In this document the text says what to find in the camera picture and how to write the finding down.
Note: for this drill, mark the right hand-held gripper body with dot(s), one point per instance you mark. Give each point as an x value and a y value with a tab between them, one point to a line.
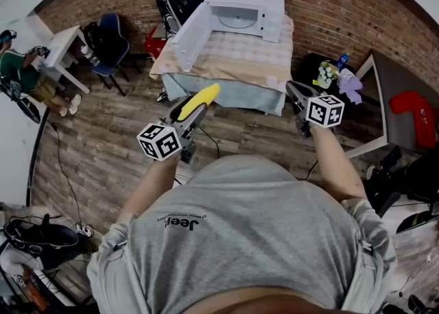
324	111

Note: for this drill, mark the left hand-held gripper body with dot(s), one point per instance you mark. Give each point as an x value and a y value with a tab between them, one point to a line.
160	141

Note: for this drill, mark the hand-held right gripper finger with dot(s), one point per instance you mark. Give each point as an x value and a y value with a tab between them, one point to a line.
292	91
310	91

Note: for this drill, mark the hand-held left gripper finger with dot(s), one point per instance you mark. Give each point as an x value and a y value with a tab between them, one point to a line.
200	112
178	110

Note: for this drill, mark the yellow corn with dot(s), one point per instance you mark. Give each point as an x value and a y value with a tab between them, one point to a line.
200	99

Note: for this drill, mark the white microwave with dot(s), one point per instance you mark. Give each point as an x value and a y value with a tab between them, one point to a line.
245	11

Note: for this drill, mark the person's right forearm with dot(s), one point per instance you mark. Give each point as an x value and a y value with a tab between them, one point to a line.
334	165

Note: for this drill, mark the person's left forearm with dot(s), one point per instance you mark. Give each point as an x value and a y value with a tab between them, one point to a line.
151	186

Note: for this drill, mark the black side table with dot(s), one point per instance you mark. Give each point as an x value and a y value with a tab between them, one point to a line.
308	69

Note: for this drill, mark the white flower bouquet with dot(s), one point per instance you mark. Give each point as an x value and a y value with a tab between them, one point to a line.
327	74

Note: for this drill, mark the purple wrapped bouquet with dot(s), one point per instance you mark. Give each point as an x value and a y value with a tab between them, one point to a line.
350	84

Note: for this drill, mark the blue bottle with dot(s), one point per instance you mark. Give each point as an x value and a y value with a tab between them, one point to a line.
343	60

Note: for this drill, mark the table with checked tablecloth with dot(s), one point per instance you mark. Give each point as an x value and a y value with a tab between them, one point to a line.
240	62

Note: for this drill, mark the red box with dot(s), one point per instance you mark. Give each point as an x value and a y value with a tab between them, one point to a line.
154	45

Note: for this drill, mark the grey desk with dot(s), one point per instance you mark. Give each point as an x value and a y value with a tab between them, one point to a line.
398	76

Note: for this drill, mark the blue chair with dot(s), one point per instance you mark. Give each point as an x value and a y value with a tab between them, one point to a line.
111	45

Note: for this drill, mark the red cloth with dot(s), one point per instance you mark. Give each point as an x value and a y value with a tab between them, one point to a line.
418	117

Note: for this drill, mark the clear water bottle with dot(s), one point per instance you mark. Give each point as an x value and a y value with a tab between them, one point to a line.
90	55

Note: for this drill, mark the black backpack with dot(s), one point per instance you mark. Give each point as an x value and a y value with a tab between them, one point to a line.
92	36

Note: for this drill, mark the white power strip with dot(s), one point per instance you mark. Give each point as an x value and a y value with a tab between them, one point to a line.
85	230

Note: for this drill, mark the person's grey shirt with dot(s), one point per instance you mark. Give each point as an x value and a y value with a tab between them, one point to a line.
247	237

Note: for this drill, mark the white desk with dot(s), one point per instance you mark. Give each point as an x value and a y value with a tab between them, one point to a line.
63	47

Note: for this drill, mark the black headset gear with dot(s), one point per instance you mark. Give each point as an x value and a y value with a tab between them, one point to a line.
44	235

